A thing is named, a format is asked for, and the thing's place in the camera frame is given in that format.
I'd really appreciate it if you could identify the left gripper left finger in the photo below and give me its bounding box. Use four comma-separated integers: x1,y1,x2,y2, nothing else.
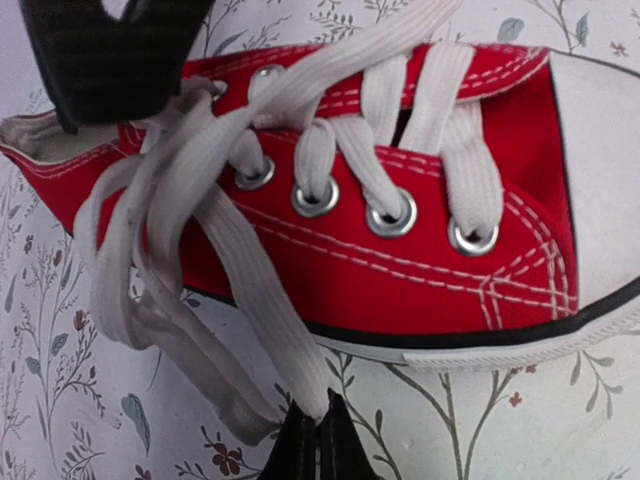
259,407,318,480

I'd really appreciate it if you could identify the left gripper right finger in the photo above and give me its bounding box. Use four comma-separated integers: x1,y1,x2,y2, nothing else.
319,390,378,480

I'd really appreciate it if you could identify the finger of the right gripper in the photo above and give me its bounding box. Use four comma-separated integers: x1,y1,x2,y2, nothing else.
20,0,212,134

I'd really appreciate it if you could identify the red sneaker with laces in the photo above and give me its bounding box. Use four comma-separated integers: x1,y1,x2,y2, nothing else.
1,1,639,444

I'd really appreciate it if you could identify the floral patterned table mat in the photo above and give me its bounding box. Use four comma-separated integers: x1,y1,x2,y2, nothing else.
0,0,640,480

